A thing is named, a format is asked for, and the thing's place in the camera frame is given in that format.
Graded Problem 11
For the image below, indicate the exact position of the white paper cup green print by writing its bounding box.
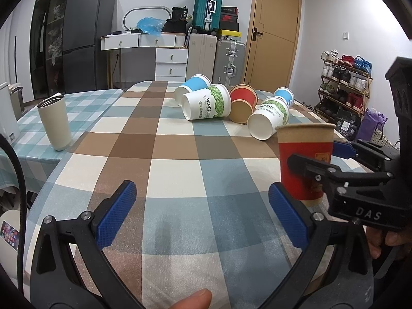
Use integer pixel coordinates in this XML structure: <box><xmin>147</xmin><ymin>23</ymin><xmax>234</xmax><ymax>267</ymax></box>
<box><xmin>247</xmin><ymin>97</ymin><xmax>290</xmax><ymax>141</ymax></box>
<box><xmin>181</xmin><ymin>84</ymin><xmax>232</xmax><ymax>121</ymax></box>

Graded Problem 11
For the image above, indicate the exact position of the black red shoe box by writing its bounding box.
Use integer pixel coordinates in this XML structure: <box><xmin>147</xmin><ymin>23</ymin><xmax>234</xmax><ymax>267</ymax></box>
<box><xmin>220</xmin><ymin>6</ymin><xmax>240</xmax><ymax>31</ymax></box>

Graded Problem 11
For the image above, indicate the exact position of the silver hard suitcase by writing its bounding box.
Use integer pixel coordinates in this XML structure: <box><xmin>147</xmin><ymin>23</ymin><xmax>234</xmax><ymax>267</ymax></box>
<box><xmin>212</xmin><ymin>39</ymin><xmax>247</xmax><ymax>87</ymax></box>

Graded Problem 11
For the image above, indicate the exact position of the white drawer cabinet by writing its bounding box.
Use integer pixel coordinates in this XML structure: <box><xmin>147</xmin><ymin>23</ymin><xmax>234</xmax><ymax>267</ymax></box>
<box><xmin>155</xmin><ymin>48</ymin><xmax>189</xmax><ymax>82</ymax></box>

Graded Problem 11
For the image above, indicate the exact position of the red brown paper cup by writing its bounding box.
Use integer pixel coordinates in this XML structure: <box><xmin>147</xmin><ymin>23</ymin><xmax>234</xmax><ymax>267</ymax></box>
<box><xmin>229</xmin><ymin>84</ymin><xmax>259</xmax><ymax>124</ymax></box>
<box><xmin>275</xmin><ymin>123</ymin><xmax>337</xmax><ymax>208</ymax></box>

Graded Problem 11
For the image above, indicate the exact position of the blue white paper cup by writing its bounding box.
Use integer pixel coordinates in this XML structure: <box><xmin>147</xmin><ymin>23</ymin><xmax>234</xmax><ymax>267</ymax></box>
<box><xmin>174</xmin><ymin>74</ymin><xmax>213</xmax><ymax>107</ymax></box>
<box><xmin>273</xmin><ymin>87</ymin><xmax>295</xmax><ymax>107</ymax></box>

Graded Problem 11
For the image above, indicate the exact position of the teal hard suitcase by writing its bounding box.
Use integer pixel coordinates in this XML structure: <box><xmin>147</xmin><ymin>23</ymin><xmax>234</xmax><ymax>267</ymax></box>
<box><xmin>192</xmin><ymin>0</ymin><xmax>224</xmax><ymax>34</ymax></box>

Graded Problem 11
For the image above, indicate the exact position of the dark grey refrigerator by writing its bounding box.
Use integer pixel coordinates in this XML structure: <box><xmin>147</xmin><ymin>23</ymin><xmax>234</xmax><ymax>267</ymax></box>
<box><xmin>63</xmin><ymin>0</ymin><xmax>116</xmax><ymax>95</ymax></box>

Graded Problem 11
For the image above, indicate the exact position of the oval white framed mirror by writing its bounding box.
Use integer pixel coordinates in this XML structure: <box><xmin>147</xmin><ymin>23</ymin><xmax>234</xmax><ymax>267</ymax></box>
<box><xmin>123</xmin><ymin>5</ymin><xmax>172</xmax><ymax>33</ymax></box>

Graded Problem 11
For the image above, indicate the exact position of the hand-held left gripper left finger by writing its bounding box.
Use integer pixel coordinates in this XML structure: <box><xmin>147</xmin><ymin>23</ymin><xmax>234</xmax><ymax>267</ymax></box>
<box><xmin>30</xmin><ymin>180</ymin><xmax>144</xmax><ymax>309</ymax></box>

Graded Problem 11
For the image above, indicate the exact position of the black bag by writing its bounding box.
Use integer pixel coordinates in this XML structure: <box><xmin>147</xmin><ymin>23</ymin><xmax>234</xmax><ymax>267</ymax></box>
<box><xmin>162</xmin><ymin>6</ymin><xmax>189</xmax><ymax>33</ymax></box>

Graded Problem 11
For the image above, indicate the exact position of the white appliance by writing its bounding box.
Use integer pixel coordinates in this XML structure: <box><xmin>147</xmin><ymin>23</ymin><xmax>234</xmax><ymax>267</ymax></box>
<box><xmin>0</xmin><ymin>82</ymin><xmax>24</xmax><ymax>142</ymax></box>

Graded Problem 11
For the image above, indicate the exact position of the wooden door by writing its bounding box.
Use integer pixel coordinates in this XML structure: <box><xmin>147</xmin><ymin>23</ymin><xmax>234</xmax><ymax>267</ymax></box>
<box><xmin>244</xmin><ymin>0</ymin><xmax>303</xmax><ymax>92</ymax></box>

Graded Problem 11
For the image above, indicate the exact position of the smartphone with lit screen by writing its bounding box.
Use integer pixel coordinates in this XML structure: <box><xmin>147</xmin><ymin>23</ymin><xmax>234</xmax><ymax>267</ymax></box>
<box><xmin>0</xmin><ymin>220</ymin><xmax>20</xmax><ymax>252</ymax></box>

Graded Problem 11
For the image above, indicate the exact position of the black cable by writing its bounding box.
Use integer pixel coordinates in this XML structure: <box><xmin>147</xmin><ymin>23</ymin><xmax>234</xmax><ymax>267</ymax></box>
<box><xmin>0</xmin><ymin>133</ymin><xmax>28</xmax><ymax>297</ymax></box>

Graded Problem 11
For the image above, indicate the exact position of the brown blue checked tablecloth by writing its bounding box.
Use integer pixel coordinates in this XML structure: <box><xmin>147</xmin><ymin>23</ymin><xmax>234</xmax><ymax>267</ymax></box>
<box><xmin>24</xmin><ymin>80</ymin><xmax>371</xmax><ymax>309</ymax></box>

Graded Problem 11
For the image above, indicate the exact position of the cream metal tumbler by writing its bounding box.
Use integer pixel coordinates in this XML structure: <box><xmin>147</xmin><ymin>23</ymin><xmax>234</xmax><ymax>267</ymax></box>
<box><xmin>36</xmin><ymin>95</ymin><xmax>72</xmax><ymax>151</ymax></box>

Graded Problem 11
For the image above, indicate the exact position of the beige hard suitcase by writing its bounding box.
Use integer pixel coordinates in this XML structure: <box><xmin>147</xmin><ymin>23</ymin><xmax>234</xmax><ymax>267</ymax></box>
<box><xmin>187</xmin><ymin>33</ymin><xmax>218</xmax><ymax>82</ymax></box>

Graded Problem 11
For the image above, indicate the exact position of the blue plastic bag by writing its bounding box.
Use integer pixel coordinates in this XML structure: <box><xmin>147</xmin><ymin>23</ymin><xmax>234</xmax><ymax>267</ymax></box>
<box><xmin>137</xmin><ymin>17</ymin><xmax>165</xmax><ymax>36</ymax></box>

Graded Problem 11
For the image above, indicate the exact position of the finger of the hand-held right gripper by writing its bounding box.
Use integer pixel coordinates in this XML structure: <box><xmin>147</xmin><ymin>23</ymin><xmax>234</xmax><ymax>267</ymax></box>
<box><xmin>287</xmin><ymin>154</ymin><xmax>395</xmax><ymax>198</ymax></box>
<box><xmin>332</xmin><ymin>138</ymin><xmax>401</xmax><ymax>172</ymax></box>

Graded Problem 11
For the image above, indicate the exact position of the wooden shoe rack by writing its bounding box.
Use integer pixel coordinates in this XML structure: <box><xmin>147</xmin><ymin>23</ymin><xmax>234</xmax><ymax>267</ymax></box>
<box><xmin>314</xmin><ymin>51</ymin><xmax>374</xmax><ymax>126</ymax></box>

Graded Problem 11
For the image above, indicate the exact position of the teal white checked tablecloth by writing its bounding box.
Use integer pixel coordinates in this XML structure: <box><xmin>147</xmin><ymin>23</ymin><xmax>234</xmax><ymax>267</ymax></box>
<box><xmin>0</xmin><ymin>88</ymin><xmax>126</xmax><ymax>190</ymax></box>

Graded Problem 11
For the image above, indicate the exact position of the black yellow shoe box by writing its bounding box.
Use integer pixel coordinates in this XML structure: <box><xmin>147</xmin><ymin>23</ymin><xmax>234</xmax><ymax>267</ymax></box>
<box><xmin>218</xmin><ymin>30</ymin><xmax>242</xmax><ymax>41</ymax></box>

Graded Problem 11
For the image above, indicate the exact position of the dark glass door cabinet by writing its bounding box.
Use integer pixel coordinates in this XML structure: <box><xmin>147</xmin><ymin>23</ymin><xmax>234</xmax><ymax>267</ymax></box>
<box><xmin>29</xmin><ymin>0</ymin><xmax>74</xmax><ymax>100</ymax></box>

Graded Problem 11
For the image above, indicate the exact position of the person's left hand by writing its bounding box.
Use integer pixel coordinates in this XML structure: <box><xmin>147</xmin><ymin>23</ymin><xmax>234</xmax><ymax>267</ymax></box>
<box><xmin>167</xmin><ymin>289</ymin><xmax>213</xmax><ymax>309</ymax></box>

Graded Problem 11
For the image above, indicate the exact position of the dark printed bag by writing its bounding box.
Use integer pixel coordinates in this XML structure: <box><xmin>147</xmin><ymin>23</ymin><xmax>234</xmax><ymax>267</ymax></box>
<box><xmin>335</xmin><ymin>106</ymin><xmax>364</xmax><ymax>139</ymax></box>

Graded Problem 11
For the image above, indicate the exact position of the purple shopping bag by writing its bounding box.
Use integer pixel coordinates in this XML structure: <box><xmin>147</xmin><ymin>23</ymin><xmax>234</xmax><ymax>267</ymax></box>
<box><xmin>356</xmin><ymin>108</ymin><xmax>388</xmax><ymax>142</ymax></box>

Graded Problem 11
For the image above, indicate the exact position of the person's right hand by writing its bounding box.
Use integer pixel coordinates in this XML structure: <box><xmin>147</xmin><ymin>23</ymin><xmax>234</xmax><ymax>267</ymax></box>
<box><xmin>365</xmin><ymin>227</ymin><xmax>412</xmax><ymax>261</ymax></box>

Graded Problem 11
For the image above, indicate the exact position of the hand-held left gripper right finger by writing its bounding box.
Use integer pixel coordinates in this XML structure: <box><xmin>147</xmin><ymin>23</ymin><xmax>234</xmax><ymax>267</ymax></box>
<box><xmin>268</xmin><ymin>182</ymin><xmax>375</xmax><ymax>309</ymax></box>

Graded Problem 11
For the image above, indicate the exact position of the group of assorted shoes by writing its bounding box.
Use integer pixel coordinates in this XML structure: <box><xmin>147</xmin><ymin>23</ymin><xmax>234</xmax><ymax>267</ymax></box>
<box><xmin>317</xmin><ymin>50</ymin><xmax>373</xmax><ymax>116</ymax></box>

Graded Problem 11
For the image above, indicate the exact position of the white vanity desk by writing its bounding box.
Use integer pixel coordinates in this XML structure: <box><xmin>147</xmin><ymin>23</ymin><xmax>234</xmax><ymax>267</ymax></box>
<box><xmin>100</xmin><ymin>33</ymin><xmax>187</xmax><ymax>89</ymax></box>

